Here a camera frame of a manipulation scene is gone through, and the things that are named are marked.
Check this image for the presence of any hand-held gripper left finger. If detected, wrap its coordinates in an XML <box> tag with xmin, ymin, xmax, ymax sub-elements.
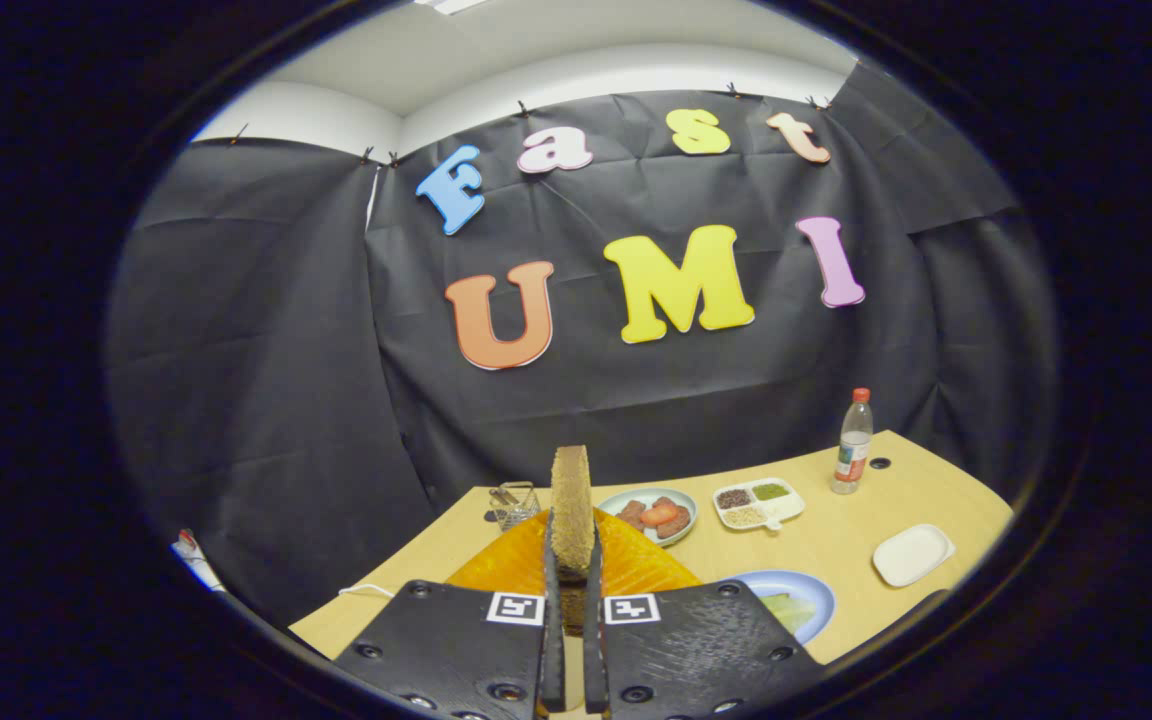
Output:
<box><xmin>332</xmin><ymin>508</ymin><xmax>569</xmax><ymax>720</ymax></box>

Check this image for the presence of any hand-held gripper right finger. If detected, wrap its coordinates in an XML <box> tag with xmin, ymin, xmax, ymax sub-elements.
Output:
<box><xmin>582</xmin><ymin>508</ymin><xmax>827</xmax><ymax>720</ymax></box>

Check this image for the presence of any brown bread slice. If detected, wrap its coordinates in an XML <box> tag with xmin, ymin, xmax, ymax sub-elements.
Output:
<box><xmin>550</xmin><ymin>445</ymin><xmax>595</xmax><ymax>636</ymax></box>

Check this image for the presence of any green lettuce leaf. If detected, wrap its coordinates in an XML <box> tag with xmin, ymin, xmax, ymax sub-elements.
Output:
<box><xmin>758</xmin><ymin>590</ymin><xmax>817</xmax><ymax>636</ymax></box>

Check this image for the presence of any pale green plate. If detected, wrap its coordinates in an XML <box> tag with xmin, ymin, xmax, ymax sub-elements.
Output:
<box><xmin>596</xmin><ymin>487</ymin><xmax>699</xmax><ymax>548</ymax></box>

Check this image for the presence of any blue plate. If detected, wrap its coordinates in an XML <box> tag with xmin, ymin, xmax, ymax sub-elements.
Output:
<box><xmin>731</xmin><ymin>569</ymin><xmax>836</xmax><ymax>646</ymax></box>

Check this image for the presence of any white divided tray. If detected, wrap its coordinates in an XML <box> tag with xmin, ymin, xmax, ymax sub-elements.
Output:
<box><xmin>713</xmin><ymin>477</ymin><xmax>806</xmax><ymax>532</ymax></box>

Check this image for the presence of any white rectangular plate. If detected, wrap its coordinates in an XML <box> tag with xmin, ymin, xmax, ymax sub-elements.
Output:
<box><xmin>872</xmin><ymin>523</ymin><xmax>957</xmax><ymax>589</ymax></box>

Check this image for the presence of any clear bottle with red cap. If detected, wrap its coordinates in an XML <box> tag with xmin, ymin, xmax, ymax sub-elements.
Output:
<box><xmin>831</xmin><ymin>388</ymin><xmax>875</xmax><ymax>496</ymax></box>

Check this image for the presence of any white and red object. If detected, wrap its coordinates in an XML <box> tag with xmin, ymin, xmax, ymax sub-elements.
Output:
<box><xmin>171</xmin><ymin>529</ymin><xmax>229</xmax><ymax>593</ymax></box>

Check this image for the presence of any wire basket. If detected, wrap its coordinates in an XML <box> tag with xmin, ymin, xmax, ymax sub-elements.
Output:
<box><xmin>489</xmin><ymin>481</ymin><xmax>542</xmax><ymax>532</ymax></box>

